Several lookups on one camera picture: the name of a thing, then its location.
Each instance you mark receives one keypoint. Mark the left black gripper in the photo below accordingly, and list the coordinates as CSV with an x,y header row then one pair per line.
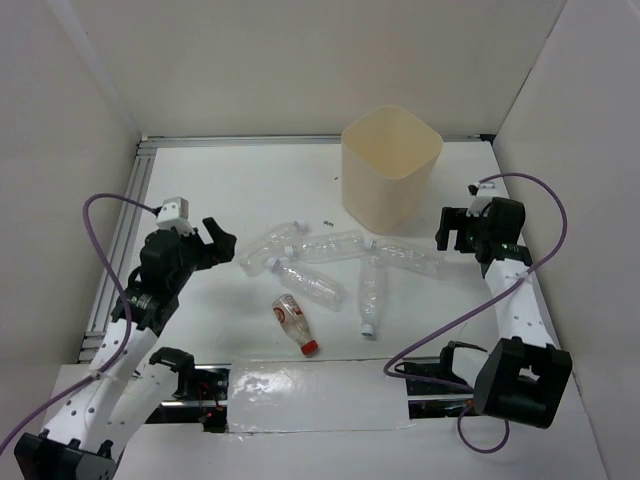
x,y
223,243

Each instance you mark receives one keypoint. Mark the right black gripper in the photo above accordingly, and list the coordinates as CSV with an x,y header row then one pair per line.
x,y
455,219

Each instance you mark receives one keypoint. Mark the clear bottle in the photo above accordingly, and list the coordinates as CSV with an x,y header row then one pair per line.
x,y
406,256
253,257
326,248
307,282

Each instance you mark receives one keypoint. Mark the red cap labelled bottle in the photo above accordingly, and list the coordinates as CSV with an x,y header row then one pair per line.
x,y
294,324

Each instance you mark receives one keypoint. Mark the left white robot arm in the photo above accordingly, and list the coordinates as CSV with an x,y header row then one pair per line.
x,y
130,376

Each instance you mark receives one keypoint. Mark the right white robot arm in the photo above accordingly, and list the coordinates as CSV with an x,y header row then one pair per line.
x,y
523,378

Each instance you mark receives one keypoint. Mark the beige plastic bin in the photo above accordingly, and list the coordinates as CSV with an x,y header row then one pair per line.
x,y
387,157

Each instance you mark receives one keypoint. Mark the clear bottle pointing down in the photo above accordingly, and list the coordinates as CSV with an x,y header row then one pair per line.
x,y
371,298

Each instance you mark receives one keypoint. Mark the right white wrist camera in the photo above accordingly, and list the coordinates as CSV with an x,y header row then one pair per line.
x,y
482,194

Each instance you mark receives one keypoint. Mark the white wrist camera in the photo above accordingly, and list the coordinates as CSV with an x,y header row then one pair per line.
x,y
482,194
174,216

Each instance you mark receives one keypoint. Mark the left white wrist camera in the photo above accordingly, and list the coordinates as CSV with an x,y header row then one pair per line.
x,y
174,216

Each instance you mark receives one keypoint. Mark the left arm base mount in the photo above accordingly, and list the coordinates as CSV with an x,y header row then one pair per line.
x,y
202,400

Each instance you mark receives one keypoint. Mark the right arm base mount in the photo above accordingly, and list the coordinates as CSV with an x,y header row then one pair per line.
x,y
428,400

